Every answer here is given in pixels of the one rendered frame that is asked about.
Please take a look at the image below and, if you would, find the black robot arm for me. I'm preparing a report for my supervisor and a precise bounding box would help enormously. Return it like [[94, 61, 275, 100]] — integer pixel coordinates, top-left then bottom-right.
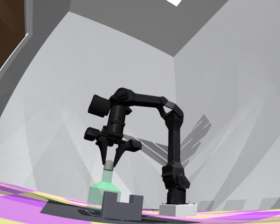
[[88, 88, 190, 205]]

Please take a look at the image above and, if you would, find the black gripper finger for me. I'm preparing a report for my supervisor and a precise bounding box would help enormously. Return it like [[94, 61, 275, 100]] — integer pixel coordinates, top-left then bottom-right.
[[96, 139, 108, 165], [114, 145, 129, 167]]

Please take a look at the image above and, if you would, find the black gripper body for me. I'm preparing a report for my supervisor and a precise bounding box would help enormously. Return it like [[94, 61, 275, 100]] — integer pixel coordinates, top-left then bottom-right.
[[84, 118, 142, 152]]

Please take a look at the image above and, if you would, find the grey flat mat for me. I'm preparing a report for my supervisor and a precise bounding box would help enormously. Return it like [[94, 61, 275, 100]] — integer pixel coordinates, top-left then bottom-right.
[[40, 200, 199, 224]]

